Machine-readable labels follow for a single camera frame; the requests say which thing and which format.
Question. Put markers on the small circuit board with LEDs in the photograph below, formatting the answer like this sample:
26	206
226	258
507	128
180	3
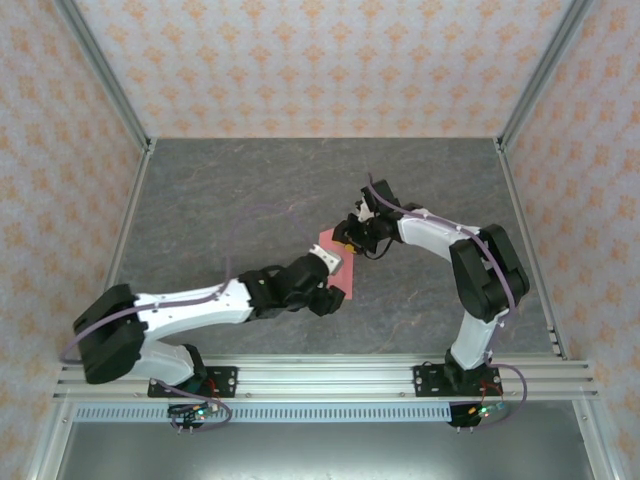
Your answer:
200	411
485	410

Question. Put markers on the tall aluminium frame post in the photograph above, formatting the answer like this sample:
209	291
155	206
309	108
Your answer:
107	80
542	75

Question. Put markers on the grey metal sheet panel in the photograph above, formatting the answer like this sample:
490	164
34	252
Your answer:
325	452

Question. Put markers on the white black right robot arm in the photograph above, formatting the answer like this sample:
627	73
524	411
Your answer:
430	240

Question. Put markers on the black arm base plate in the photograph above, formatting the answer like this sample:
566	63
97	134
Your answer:
425	382
225	382

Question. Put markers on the short aluminium frame bar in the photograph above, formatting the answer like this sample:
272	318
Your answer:
595	445
50	445

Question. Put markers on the aluminium table side rail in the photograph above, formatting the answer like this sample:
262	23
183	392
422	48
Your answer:
532	250
120	250

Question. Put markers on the pink square paper sheet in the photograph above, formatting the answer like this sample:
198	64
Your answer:
347	275

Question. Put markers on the aluminium mounting rail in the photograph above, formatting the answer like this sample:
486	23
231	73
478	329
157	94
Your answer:
325	380

